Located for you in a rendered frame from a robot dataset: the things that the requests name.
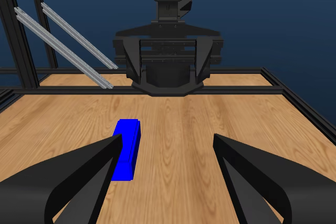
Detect silver aluminium rail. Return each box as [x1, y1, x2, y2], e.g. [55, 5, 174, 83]
[41, 2, 119, 70]
[14, 6, 114, 90]

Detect black table frame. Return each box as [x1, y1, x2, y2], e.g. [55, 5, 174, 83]
[0, 0, 336, 146]

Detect blue hollow socket block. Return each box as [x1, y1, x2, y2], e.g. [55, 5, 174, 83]
[110, 118, 142, 182]

